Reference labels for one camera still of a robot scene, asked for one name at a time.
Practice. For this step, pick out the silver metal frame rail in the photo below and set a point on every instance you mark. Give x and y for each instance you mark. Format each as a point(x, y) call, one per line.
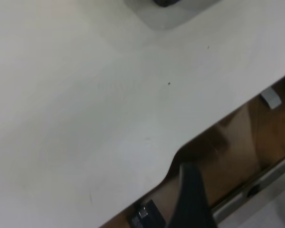
point(259, 185)

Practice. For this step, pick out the black woven wicker basket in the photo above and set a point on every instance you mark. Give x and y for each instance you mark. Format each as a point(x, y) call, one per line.
point(166, 2)

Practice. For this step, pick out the black table clamp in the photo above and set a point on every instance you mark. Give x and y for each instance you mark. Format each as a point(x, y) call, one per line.
point(146, 215)

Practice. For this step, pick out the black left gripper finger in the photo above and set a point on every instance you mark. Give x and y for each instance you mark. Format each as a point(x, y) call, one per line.
point(192, 204)

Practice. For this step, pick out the grey metal table bracket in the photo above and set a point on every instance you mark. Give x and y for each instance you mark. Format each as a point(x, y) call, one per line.
point(272, 98)

